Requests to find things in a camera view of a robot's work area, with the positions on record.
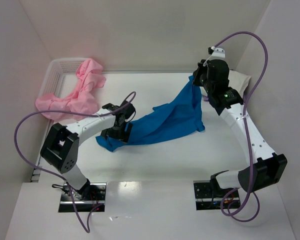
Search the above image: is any white plastic basket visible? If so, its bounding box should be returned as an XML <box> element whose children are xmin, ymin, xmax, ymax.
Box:
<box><xmin>38</xmin><ymin>57</ymin><xmax>87</xmax><ymax>98</ymax></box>

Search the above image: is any white folded t shirt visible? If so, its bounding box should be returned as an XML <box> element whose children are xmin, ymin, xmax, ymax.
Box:
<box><xmin>228</xmin><ymin>70</ymin><xmax>251</xmax><ymax>99</ymax></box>

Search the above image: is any blue t shirt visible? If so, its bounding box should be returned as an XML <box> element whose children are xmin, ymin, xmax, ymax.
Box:
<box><xmin>96</xmin><ymin>75</ymin><xmax>205</xmax><ymax>152</ymax></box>

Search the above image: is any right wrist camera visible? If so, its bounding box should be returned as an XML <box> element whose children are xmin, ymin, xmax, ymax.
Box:
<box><xmin>203</xmin><ymin>46</ymin><xmax>226</xmax><ymax>67</ymax></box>

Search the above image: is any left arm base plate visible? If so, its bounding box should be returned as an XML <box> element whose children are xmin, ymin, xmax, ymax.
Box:
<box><xmin>52</xmin><ymin>183</ymin><xmax>107</xmax><ymax>213</ymax></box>

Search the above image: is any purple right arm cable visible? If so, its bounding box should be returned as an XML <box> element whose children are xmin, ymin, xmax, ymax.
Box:
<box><xmin>214</xmin><ymin>31</ymin><xmax>269</xmax><ymax>223</ymax></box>

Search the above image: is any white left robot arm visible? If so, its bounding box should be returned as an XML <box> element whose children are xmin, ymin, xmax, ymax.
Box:
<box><xmin>40</xmin><ymin>100</ymin><xmax>136</xmax><ymax>200</ymax></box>

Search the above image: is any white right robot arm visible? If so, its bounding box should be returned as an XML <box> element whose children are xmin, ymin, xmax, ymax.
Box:
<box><xmin>193</xmin><ymin>59</ymin><xmax>288</xmax><ymax>193</ymax></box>

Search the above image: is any pink t shirt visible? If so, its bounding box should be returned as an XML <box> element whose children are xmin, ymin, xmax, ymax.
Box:
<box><xmin>35</xmin><ymin>58</ymin><xmax>106</xmax><ymax>115</ymax></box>

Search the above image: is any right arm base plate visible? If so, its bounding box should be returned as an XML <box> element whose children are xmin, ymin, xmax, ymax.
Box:
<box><xmin>193</xmin><ymin>181</ymin><xmax>241</xmax><ymax>211</ymax></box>

